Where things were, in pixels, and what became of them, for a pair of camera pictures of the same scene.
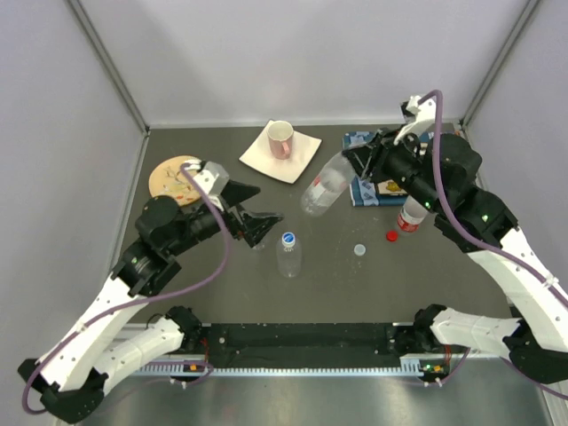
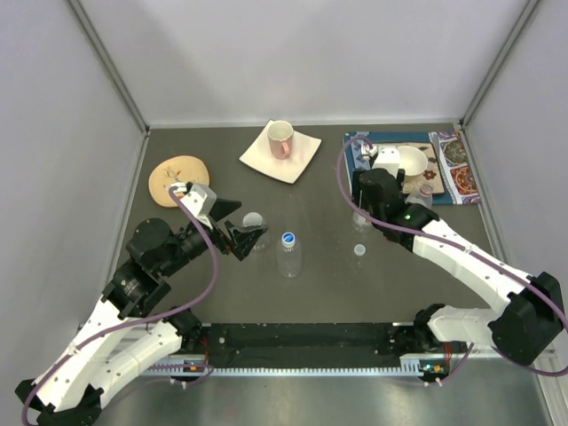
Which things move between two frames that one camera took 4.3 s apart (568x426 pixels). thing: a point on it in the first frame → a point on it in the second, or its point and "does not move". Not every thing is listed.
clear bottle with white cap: (327, 185) → (360, 219)
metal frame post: (518, 28) does not move
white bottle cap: (359, 249) does not move
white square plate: (303, 147) does not move
